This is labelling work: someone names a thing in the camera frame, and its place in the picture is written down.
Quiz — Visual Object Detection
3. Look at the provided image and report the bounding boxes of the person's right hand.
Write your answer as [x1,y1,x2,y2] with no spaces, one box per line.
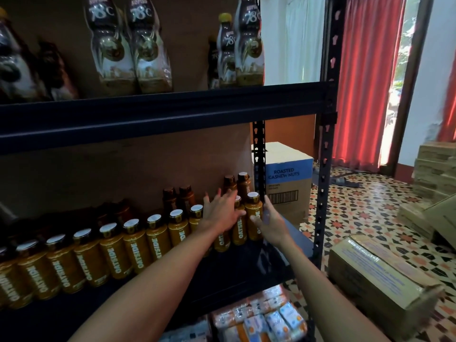
[249,196,295,248]

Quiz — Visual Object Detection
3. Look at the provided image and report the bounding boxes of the person's left hand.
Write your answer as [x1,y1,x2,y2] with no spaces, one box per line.
[198,189,247,236]

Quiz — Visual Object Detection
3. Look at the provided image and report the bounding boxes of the Oatside bottle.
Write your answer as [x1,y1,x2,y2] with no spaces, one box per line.
[232,194,249,247]
[245,191,265,241]

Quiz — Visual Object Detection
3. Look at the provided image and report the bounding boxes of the black metal shelf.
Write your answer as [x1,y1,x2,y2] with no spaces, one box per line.
[0,0,346,342]

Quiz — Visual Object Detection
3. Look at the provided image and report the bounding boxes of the orange Oatside bottles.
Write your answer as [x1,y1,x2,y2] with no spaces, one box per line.
[0,171,265,311]

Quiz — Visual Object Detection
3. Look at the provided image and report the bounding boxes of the row of yellow-capped coffee bottles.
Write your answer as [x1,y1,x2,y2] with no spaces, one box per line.
[0,0,266,104]

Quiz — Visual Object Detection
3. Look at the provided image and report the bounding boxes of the person's right forearm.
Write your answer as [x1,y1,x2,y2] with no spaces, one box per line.
[278,238,393,342]

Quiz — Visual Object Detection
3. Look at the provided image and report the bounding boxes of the person's left forearm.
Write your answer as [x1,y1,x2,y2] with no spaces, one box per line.
[67,228,218,342]

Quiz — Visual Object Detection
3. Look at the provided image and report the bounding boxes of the blue white cashew carton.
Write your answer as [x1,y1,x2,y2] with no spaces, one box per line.
[265,142,315,227]

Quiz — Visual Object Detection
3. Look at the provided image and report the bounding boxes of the dark floor mat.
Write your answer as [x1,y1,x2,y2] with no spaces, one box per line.
[317,171,364,190]

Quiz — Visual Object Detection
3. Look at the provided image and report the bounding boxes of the row of orange blue packets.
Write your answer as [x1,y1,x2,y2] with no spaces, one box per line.
[212,283,309,342]

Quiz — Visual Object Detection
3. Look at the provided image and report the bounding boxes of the brown wooden cabinet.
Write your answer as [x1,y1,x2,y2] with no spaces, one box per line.
[265,114,318,160]

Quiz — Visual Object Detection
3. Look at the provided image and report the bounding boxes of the stack of pink white boxes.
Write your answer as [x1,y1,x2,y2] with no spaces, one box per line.
[158,320,213,342]

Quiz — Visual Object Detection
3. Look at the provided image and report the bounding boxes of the red curtain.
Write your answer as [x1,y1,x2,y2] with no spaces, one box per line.
[331,0,456,171]

